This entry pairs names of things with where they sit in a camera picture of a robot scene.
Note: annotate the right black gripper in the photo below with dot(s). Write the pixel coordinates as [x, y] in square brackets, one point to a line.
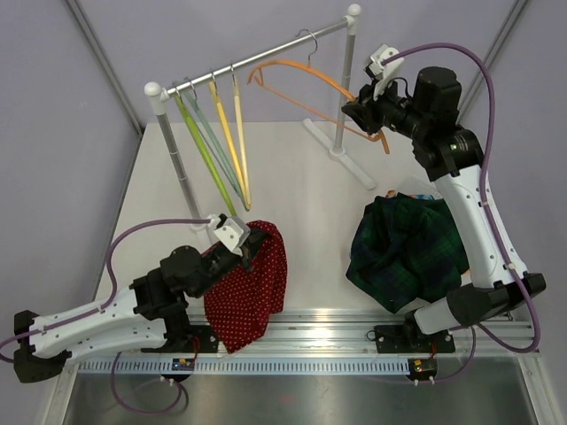
[366, 108]

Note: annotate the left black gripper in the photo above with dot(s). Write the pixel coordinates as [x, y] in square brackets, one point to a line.
[249, 247]

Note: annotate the red polka dot skirt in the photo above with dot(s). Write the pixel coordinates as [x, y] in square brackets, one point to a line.
[239, 307]

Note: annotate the cream white hanger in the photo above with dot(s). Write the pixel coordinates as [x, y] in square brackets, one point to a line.
[241, 141]

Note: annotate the blue floral skirt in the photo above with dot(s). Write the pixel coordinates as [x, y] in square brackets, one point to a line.
[426, 197]

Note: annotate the orange hanger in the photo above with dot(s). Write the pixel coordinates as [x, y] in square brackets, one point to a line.
[306, 87]

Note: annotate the dark green plaid skirt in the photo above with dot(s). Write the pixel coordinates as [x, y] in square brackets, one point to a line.
[406, 248]

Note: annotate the lime green hanger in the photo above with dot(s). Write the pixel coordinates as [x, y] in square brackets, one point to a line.
[199, 141]

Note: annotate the pale green hanger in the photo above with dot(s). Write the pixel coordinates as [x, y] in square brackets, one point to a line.
[229, 168]

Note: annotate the yellow hanger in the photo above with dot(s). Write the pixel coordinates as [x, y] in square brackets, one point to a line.
[232, 145]

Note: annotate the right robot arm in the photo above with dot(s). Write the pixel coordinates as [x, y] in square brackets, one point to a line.
[452, 157]

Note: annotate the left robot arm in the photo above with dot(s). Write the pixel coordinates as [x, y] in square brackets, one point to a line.
[150, 315]

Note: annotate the white and chrome clothes rack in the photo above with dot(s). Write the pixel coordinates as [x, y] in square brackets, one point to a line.
[159, 96]

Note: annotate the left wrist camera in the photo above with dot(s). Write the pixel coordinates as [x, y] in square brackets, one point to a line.
[230, 231]

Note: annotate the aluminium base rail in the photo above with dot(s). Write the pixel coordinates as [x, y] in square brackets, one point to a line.
[342, 333]

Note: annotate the white slotted cable duct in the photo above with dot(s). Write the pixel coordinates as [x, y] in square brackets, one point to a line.
[246, 366]

